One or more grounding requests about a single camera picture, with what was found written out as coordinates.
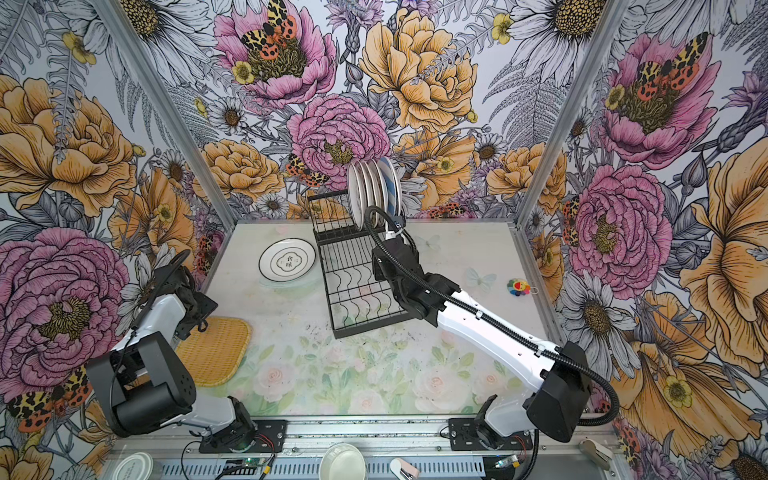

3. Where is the yellow woven placemat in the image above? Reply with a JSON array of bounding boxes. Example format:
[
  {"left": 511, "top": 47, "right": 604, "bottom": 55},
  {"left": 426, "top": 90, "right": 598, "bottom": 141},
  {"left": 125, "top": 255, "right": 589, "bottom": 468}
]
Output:
[{"left": 175, "top": 316, "right": 252, "bottom": 388}]

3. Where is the blue white striped plate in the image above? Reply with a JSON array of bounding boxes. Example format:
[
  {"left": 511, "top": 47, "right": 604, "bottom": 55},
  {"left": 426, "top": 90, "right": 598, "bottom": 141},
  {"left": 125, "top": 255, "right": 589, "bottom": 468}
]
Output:
[{"left": 383, "top": 158, "right": 403, "bottom": 216}]

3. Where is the white grey emblem plate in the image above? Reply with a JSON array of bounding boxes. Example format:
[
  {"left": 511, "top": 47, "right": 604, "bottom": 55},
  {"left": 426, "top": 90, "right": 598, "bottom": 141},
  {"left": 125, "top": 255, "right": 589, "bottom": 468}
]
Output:
[{"left": 258, "top": 238, "right": 317, "bottom": 282}]

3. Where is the cream floral oval plate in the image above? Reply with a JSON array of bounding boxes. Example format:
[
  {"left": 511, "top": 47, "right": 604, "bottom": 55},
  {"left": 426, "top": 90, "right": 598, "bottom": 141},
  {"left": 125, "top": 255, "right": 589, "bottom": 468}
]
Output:
[{"left": 366, "top": 162, "right": 385, "bottom": 209}]

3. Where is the red character white plate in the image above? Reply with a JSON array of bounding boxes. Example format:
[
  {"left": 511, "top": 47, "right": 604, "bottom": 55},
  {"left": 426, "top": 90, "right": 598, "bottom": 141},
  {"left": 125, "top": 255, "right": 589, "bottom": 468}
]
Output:
[{"left": 347, "top": 165, "right": 363, "bottom": 229}]

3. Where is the orange sunburst plate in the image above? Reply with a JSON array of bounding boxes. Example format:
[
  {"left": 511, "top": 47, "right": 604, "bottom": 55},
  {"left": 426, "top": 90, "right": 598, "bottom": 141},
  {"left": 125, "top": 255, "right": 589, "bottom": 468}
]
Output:
[
  {"left": 356, "top": 163, "right": 370, "bottom": 229},
  {"left": 374, "top": 162, "right": 389, "bottom": 213}
]

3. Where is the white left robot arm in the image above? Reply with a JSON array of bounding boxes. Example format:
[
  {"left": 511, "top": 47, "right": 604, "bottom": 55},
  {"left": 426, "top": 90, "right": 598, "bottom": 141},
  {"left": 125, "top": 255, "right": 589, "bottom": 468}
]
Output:
[{"left": 86, "top": 251, "right": 257, "bottom": 451}]

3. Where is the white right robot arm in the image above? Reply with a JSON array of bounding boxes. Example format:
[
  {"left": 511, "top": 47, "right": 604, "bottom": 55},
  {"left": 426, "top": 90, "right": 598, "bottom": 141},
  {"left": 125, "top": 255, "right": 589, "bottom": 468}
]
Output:
[{"left": 363, "top": 206, "right": 620, "bottom": 449}]

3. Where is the white fabric butterfly near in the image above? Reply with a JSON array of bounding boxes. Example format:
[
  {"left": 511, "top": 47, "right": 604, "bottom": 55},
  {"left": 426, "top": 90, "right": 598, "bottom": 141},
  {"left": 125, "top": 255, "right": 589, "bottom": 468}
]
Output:
[{"left": 465, "top": 268, "right": 497, "bottom": 293}]

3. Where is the white fabric butterfly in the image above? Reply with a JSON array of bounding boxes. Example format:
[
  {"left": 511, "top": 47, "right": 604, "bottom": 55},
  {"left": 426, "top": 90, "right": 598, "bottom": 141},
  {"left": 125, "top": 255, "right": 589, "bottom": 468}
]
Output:
[
  {"left": 415, "top": 235, "right": 441, "bottom": 253},
  {"left": 465, "top": 268, "right": 497, "bottom": 293}
]

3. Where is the white fabric butterfly far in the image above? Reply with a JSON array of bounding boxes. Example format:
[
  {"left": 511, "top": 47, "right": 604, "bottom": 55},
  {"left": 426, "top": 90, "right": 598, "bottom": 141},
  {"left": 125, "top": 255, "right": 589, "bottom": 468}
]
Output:
[{"left": 415, "top": 235, "right": 441, "bottom": 253}]

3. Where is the rainbow sunflower plush toy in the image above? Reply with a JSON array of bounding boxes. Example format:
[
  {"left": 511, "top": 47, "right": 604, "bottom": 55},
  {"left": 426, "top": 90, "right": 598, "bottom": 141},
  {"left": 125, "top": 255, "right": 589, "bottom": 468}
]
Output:
[{"left": 507, "top": 278, "right": 539, "bottom": 297}]

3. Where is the small white pink object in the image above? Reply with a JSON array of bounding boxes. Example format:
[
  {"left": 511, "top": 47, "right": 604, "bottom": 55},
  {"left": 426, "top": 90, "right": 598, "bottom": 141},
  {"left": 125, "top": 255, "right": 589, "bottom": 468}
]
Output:
[{"left": 389, "top": 458, "right": 420, "bottom": 480}]

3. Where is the white round bowl below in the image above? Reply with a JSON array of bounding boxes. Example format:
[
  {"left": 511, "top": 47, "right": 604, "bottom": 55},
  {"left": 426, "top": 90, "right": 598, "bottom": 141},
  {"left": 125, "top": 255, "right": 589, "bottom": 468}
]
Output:
[{"left": 319, "top": 443, "right": 367, "bottom": 480}]

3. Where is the white round lid below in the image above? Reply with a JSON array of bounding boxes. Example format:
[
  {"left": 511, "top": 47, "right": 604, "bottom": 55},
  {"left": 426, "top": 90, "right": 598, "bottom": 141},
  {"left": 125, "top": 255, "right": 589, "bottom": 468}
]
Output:
[{"left": 111, "top": 452, "right": 157, "bottom": 480}]

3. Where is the black wire dish rack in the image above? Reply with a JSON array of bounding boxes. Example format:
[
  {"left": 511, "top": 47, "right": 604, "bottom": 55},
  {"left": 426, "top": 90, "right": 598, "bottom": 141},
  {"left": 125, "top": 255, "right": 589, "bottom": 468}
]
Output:
[{"left": 307, "top": 190, "right": 411, "bottom": 339}]

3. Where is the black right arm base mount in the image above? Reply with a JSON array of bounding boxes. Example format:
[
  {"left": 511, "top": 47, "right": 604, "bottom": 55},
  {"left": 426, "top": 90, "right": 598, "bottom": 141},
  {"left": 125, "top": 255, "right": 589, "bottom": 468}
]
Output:
[{"left": 438, "top": 394, "right": 533, "bottom": 452}]

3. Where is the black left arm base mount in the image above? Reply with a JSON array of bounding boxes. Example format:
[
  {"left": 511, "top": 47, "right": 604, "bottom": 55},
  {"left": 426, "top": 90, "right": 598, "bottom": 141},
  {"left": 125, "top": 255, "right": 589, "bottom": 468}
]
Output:
[{"left": 199, "top": 397, "right": 288, "bottom": 454}]

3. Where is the grey clamp handle right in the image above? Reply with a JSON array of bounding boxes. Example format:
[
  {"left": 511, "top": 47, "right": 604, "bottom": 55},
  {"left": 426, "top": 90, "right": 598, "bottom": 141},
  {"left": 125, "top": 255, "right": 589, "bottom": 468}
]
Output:
[{"left": 579, "top": 438, "right": 613, "bottom": 471}]

